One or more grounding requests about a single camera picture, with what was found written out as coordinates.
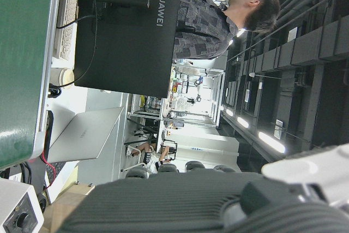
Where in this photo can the right dexterous robot hand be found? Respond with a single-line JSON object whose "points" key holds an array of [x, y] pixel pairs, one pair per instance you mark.
{"points": [[177, 205]]}

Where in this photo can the seated person in background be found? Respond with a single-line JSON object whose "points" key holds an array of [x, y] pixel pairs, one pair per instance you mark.
{"points": [[147, 156]]}

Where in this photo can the long ceiling light strip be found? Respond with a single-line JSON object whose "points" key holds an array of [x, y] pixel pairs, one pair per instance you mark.
{"points": [[271, 142], [242, 122]]}

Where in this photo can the silver laptop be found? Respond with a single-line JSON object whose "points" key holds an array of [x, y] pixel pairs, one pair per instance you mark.
{"points": [[87, 134]]}

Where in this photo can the white conveyor control box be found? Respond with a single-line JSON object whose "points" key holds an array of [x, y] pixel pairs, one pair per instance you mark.
{"points": [[16, 211]]}

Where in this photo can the black Huawei monitor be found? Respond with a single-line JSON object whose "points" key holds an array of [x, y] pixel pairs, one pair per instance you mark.
{"points": [[122, 53]]}

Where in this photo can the paper cup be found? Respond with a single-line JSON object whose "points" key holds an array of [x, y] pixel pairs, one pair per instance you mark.
{"points": [[61, 78]]}

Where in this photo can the person in patterned grey shirt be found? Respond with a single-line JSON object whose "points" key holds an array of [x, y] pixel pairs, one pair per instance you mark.
{"points": [[201, 31]]}

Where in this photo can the white keyboard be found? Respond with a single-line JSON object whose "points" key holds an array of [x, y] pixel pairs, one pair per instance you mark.
{"points": [[65, 36]]}

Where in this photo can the green belt conveyor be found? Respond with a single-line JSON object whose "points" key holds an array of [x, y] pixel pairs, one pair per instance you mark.
{"points": [[19, 53]]}

